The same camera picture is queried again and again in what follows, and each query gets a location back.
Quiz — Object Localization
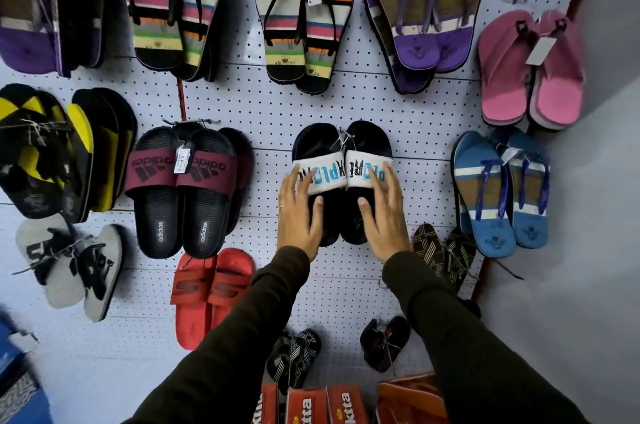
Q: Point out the person's right hand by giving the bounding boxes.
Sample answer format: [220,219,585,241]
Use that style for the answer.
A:
[357,162,412,263]

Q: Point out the person's left hand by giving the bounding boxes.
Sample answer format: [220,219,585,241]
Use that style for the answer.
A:
[277,164,325,262]

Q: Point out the black slide white strap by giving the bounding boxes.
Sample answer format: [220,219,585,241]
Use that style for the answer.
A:
[292,122,348,248]
[340,120,394,245]

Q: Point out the person's right forearm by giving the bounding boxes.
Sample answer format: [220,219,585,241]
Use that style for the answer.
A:
[382,250,591,424]

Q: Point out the person's left forearm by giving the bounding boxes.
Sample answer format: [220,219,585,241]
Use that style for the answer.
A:
[122,245,312,424]

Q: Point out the brown patterned flip-flop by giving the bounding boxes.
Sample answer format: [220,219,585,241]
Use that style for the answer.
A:
[444,228,479,295]
[412,224,452,285]

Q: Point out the blue brown striped flip-flop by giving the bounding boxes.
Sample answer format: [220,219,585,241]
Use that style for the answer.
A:
[492,127,551,250]
[451,131,518,259]

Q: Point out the red slide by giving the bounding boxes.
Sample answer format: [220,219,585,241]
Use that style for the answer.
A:
[170,254,219,352]
[207,249,256,330]

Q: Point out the white pegboard panel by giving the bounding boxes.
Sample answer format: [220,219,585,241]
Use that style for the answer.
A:
[0,0,577,424]

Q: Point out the small black sandal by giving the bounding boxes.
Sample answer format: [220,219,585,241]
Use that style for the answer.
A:
[377,316,411,373]
[360,319,390,372]

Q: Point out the black white patterned flip-flop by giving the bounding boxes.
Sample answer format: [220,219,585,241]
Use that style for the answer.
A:
[287,329,322,390]
[266,331,296,395]

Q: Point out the purple brown striped flip-flop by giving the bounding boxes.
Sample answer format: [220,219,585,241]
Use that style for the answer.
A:
[431,0,494,74]
[376,0,441,72]
[364,0,436,95]

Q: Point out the small multicolour striped flip-flop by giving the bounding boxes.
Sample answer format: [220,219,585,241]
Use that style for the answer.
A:
[255,0,307,85]
[296,0,354,95]

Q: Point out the pink flip-flop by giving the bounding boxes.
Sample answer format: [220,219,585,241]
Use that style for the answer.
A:
[528,10,586,131]
[477,10,539,127]

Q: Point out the orange shoe box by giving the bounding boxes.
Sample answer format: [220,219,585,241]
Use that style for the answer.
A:
[376,373,449,424]
[326,385,369,424]
[286,389,330,424]
[252,381,279,424]

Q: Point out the grey black sandal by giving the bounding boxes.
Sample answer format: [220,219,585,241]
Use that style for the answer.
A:
[75,225,124,323]
[15,214,87,310]

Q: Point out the black yellow sandal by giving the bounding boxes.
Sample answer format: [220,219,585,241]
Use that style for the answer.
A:
[0,83,94,224]
[67,87,138,213]

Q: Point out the blue shoe box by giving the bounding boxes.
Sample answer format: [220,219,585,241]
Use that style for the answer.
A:
[0,311,54,424]

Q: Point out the black slide maroon strap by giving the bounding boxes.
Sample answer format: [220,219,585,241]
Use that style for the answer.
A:
[176,128,239,260]
[217,127,256,235]
[125,126,184,260]

